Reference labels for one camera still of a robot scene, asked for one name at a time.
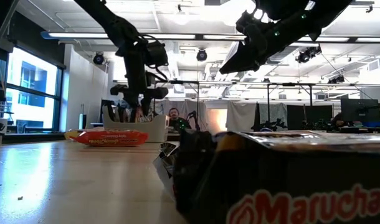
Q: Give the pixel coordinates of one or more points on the white hanging cloth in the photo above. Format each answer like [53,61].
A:
[240,116]
[190,105]

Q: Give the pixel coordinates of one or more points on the long ceiling light bar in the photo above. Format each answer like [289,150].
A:
[78,35]

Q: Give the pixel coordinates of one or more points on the black-framed window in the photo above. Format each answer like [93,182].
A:
[31,93]

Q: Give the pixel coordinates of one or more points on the person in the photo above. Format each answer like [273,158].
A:
[337,119]
[174,113]

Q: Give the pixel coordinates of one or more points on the blue box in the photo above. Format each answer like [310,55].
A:
[373,124]

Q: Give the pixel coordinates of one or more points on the black metal gantry frame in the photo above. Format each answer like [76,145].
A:
[183,82]
[289,84]

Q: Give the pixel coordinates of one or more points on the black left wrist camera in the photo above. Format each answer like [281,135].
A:
[155,54]

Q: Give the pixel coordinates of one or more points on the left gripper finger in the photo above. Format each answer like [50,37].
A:
[134,109]
[147,107]

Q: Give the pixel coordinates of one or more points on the yellow Maruchan ramen packet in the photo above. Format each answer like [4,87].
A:
[70,134]

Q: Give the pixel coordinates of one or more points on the black background robot arm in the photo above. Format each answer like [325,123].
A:
[271,127]

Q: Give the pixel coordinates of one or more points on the grey hanging cloth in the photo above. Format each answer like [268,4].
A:
[275,112]

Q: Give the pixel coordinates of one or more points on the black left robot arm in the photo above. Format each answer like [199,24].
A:
[109,21]

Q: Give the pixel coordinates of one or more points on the translucent plastic storage bin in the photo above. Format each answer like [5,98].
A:
[152,130]

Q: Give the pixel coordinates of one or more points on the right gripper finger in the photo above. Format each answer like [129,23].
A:
[243,62]

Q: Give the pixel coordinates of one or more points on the black ceiling spotlight cluster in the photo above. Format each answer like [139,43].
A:
[308,53]

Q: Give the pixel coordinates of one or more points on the orange-lit partition panel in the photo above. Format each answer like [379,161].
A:
[216,121]

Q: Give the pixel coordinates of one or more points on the orange Saucy Noods packet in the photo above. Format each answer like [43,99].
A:
[112,138]

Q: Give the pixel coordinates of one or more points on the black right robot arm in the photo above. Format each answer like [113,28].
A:
[330,12]

